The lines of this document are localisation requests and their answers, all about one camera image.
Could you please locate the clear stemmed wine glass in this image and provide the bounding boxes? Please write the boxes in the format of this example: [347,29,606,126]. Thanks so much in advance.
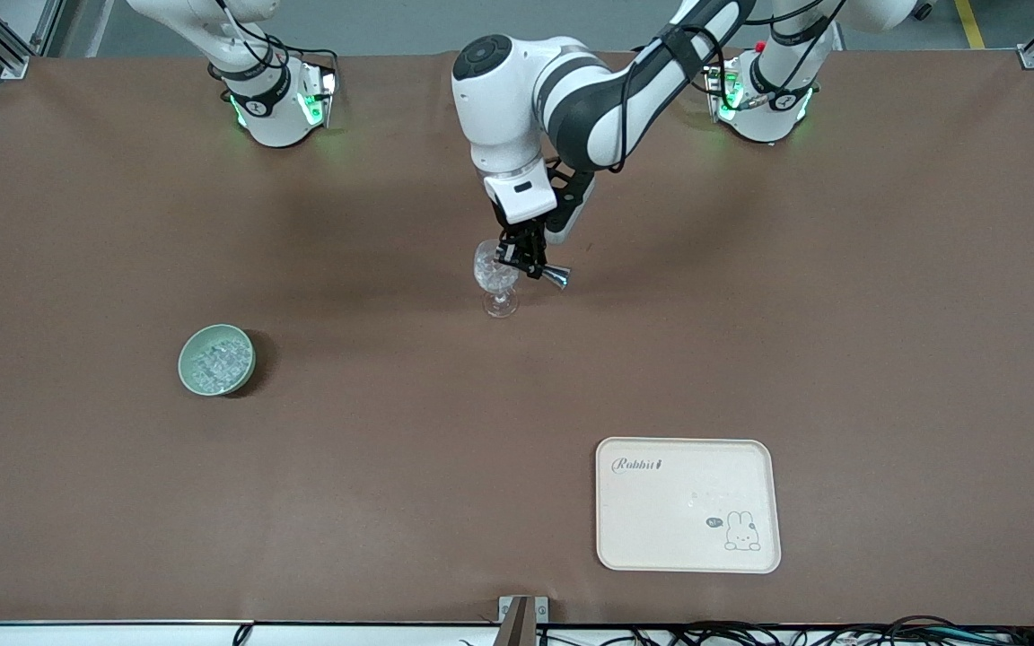
[473,239,521,319]

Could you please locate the black cable bundle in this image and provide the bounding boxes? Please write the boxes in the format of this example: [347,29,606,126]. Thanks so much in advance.
[459,615,1034,646]

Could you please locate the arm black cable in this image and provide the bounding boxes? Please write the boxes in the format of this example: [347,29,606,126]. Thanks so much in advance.
[212,0,340,82]
[619,0,846,173]

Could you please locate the cream rabbit print tray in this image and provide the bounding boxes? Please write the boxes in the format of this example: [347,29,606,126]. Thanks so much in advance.
[595,436,783,575]

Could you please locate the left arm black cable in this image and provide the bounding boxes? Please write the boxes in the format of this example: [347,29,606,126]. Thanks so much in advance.
[619,0,846,173]

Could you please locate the silver metal double jigger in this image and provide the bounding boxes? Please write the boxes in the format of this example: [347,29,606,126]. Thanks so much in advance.
[517,259,573,292]

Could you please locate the pale green ceramic bowl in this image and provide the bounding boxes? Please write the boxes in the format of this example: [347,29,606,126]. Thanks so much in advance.
[178,324,258,397]

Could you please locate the clear ice cubes heap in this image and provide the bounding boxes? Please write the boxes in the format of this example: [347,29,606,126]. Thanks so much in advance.
[189,338,250,389]

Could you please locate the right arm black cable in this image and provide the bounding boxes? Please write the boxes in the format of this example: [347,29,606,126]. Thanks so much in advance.
[212,0,340,82]

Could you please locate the grey metal table bracket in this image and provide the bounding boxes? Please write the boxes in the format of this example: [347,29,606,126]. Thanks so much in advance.
[497,595,550,646]

